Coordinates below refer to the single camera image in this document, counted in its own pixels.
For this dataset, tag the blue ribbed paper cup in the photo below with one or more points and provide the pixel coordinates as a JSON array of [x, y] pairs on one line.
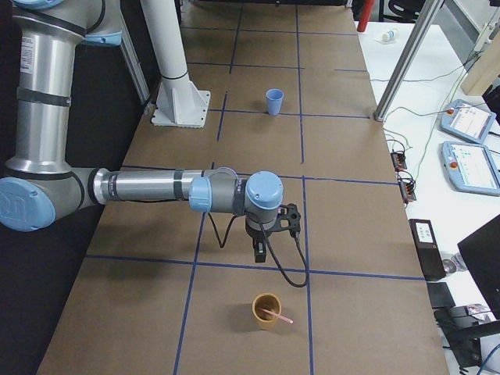
[[274, 99]]

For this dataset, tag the pink chopstick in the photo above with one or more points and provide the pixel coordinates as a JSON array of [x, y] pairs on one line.
[[277, 315]]

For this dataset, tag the white camera pole base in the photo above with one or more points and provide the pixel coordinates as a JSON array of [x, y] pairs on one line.
[[179, 103]]

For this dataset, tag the yellow ribbed cup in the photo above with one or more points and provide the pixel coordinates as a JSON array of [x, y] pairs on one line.
[[264, 306]]

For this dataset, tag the orange connector board near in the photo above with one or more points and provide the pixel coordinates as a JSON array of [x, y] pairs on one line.
[[407, 187]]

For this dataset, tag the black box with white label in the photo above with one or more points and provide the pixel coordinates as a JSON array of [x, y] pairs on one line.
[[427, 249]]

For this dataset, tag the teach pendant near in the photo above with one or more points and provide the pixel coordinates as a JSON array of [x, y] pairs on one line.
[[470, 168]]

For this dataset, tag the teach pendant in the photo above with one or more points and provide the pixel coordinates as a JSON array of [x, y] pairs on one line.
[[467, 121], [470, 168]]

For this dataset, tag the aluminium frame post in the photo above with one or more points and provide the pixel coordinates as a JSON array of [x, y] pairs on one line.
[[429, 11]]

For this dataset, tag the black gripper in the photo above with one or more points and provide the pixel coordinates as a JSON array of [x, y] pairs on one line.
[[255, 237]]

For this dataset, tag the teach pendant far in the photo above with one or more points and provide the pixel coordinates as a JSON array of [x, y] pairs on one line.
[[467, 121]]

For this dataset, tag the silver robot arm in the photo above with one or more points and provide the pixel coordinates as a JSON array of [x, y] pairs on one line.
[[40, 187]]

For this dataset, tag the orange connector board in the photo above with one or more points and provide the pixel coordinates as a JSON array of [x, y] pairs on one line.
[[398, 156], [407, 187]]

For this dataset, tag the red cylinder bottle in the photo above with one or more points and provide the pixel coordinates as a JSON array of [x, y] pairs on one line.
[[365, 15]]

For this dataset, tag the black monitor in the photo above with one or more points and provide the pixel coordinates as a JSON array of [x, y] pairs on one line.
[[480, 252]]

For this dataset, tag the orange connector board far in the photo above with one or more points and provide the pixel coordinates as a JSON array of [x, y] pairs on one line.
[[398, 156]]

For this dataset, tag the white small bottle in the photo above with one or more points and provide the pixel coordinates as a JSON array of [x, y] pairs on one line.
[[389, 36]]

